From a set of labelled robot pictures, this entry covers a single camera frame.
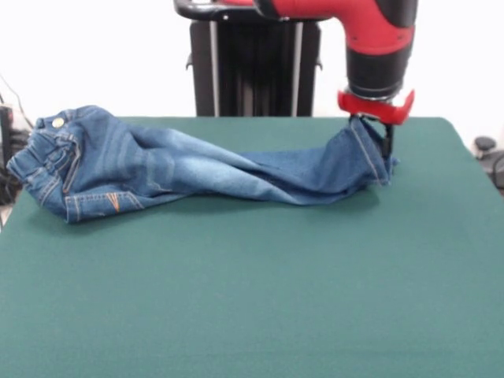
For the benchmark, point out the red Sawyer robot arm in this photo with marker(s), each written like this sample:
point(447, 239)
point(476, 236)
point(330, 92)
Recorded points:
point(374, 39)

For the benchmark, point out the dark green table cloth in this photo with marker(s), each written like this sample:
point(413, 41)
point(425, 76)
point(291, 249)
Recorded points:
point(236, 307)

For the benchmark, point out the black office chair base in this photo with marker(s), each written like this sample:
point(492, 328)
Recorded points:
point(490, 155)

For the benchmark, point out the black electronics box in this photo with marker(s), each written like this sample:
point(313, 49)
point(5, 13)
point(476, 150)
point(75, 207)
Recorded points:
point(5, 126)

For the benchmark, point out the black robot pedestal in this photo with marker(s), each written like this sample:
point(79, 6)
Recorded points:
point(252, 71)

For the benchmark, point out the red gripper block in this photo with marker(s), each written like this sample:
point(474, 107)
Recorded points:
point(378, 108)

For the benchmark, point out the blue denim jeans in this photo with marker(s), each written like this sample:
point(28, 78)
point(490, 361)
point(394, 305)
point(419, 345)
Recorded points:
point(157, 169)

